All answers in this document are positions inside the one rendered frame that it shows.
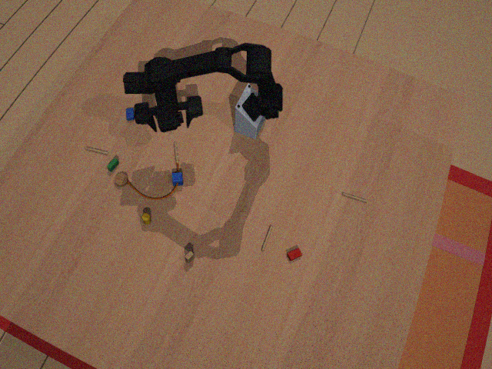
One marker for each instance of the small red block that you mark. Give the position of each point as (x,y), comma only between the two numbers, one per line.
(296,253)

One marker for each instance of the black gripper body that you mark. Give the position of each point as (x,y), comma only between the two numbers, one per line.
(193,105)

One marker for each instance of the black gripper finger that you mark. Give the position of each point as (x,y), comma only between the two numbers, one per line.
(189,118)
(152,123)

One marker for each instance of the yellow cylinder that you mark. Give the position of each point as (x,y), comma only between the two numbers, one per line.
(146,218)

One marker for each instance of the round wooden button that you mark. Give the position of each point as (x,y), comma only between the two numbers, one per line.
(121,179)

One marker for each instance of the small green block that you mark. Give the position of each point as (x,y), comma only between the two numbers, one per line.
(113,164)

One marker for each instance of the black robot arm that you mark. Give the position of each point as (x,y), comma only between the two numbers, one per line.
(162,74)

